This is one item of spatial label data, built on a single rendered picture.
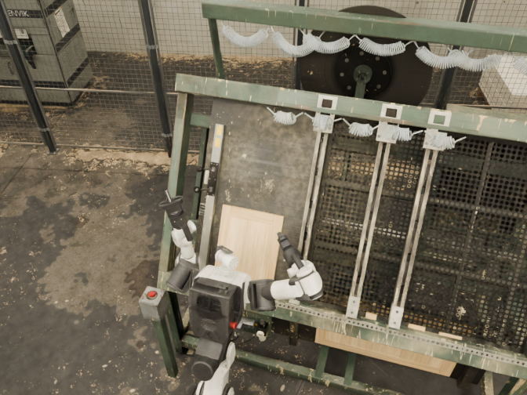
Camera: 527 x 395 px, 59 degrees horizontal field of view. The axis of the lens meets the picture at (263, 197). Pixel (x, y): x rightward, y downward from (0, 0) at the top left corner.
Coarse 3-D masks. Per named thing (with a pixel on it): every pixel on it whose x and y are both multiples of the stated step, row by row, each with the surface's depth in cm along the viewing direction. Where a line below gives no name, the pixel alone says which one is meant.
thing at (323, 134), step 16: (320, 96) 244; (320, 112) 245; (320, 128) 238; (320, 144) 254; (320, 160) 252; (320, 176) 253; (304, 208) 259; (304, 224) 260; (304, 240) 265; (304, 256) 262
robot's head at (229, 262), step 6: (222, 252) 230; (216, 258) 230; (222, 258) 228; (228, 258) 225; (234, 258) 225; (222, 264) 229; (228, 264) 224; (234, 264) 227; (222, 270) 228; (228, 270) 229
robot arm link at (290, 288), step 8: (304, 272) 206; (312, 272) 206; (288, 280) 213; (296, 280) 205; (272, 288) 217; (280, 288) 213; (288, 288) 209; (296, 288) 206; (280, 296) 214; (288, 296) 211; (296, 296) 207; (304, 296) 206
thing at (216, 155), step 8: (216, 128) 267; (224, 128) 268; (216, 136) 268; (216, 152) 269; (216, 160) 270; (216, 184) 273; (216, 192) 276; (208, 200) 275; (208, 208) 276; (208, 216) 277; (208, 224) 277; (208, 232) 278; (208, 240) 279; (200, 248) 281; (208, 248) 280; (208, 256) 283
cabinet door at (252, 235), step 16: (224, 208) 276; (240, 208) 273; (224, 224) 277; (240, 224) 275; (256, 224) 272; (272, 224) 270; (224, 240) 279; (240, 240) 276; (256, 240) 274; (272, 240) 271; (240, 256) 278; (256, 256) 275; (272, 256) 273; (256, 272) 277; (272, 272) 274
